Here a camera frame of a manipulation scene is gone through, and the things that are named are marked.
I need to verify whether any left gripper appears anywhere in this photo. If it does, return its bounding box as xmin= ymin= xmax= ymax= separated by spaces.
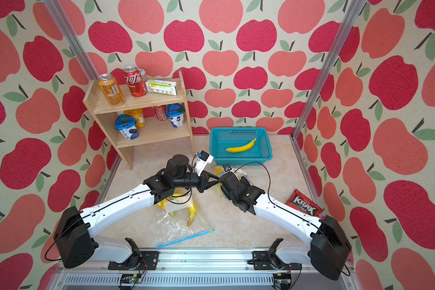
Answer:
xmin=174 ymin=168 xmax=223 ymax=192

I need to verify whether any zip-top bag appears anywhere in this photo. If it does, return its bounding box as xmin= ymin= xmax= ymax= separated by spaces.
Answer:
xmin=156 ymin=192 xmax=214 ymax=248
xmin=213 ymin=164 xmax=251 ymax=201

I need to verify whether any teal plastic basket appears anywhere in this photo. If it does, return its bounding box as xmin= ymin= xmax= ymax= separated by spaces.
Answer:
xmin=210 ymin=127 xmax=273 ymax=167

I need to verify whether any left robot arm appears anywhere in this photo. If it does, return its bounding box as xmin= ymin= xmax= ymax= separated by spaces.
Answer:
xmin=53 ymin=152 xmax=218 ymax=271

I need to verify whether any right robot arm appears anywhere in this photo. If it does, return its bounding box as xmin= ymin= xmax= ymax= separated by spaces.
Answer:
xmin=219 ymin=172 xmax=352 ymax=280

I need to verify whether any red chips bag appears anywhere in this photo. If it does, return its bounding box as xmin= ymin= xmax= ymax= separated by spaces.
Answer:
xmin=285 ymin=189 xmax=323 ymax=217

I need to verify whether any blue yogurt cup right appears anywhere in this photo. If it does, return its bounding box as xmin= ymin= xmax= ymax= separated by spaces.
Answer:
xmin=166 ymin=103 xmax=185 ymax=128

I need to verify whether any blue yogurt cup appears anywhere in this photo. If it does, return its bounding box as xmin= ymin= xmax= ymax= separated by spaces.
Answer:
xmin=115 ymin=114 xmax=138 ymax=140
xmin=166 ymin=103 xmax=185 ymax=128

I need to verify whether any wooden shelf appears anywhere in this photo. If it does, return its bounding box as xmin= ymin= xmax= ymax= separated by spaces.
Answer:
xmin=83 ymin=69 xmax=197 ymax=170

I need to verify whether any small red can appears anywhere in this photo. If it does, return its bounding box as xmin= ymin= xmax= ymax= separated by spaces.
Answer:
xmin=153 ymin=105 xmax=169 ymax=121

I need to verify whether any yellow yogurt cup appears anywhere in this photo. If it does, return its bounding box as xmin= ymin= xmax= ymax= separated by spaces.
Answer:
xmin=123 ymin=108 xmax=145 ymax=128

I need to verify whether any blue yogurt cup left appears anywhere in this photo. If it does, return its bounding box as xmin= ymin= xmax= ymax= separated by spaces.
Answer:
xmin=115 ymin=114 xmax=138 ymax=140

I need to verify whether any green white box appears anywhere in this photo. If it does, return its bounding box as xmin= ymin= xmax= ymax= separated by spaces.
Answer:
xmin=145 ymin=79 xmax=177 ymax=95

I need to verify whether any red cola can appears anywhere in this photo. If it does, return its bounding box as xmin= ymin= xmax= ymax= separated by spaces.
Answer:
xmin=123 ymin=66 xmax=147 ymax=97

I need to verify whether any orange soda can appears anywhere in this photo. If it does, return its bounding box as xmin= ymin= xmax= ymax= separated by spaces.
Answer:
xmin=97 ymin=74 xmax=125 ymax=106

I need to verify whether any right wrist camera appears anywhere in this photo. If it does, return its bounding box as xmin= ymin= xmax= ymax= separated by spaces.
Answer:
xmin=222 ymin=164 xmax=234 ymax=173

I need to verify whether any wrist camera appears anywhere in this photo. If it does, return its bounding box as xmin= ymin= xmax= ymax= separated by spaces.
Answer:
xmin=222 ymin=164 xmax=234 ymax=173
xmin=192 ymin=151 xmax=214 ymax=176

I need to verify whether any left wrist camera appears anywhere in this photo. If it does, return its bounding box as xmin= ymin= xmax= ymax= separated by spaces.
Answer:
xmin=192 ymin=151 xmax=214 ymax=176

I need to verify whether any aluminium front rail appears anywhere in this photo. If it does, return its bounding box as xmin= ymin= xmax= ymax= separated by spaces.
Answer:
xmin=40 ymin=248 xmax=360 ymax=290

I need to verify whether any right aluminium corner post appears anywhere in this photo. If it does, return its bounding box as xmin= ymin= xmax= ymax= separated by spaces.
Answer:
xmin=290 ymin=0 xmax=366 ymax=144

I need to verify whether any aluminium corner post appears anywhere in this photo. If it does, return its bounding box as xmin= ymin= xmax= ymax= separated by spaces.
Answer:
xmin=44 ymin=0 xmax=98 ymax=81
xmin=290 ymin=0 xmax=366 ymax=144

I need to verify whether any left aluminium corner post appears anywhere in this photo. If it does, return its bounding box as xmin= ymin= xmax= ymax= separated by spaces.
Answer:
xmin=44 ymin=0 xmax=98 ymax=81

